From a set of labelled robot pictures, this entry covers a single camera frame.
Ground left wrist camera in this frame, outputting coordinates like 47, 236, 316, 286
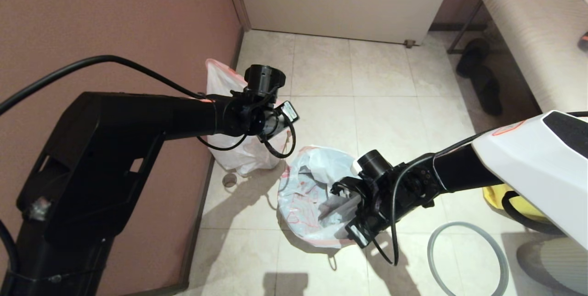
280, 100, 300, 125

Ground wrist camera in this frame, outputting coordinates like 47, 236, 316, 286
280, 100, 300, 125
331, 181, 361, 200

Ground thin black left wrist cable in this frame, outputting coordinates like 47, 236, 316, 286
197, 121, 297, 159

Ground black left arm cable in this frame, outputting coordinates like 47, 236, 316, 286
0, 55, 205, 117

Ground thin dark metal rod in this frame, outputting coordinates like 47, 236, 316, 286
447, 1, 484, 54

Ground yellow fabric bag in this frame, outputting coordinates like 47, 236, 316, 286
482, 184, 547, 219

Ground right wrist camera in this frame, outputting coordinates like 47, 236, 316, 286
331, 181, 361, 200

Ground white garbage bag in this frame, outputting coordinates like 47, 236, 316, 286
205, 59, 291, 177

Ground black slippers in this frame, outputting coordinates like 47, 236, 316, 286
456, 38, 502, 116

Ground white red-printed plastic bag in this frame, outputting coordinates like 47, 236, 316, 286
277, 145, 368, 249

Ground grey bin rim ring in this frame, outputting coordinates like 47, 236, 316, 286
427, 222, 509, 296

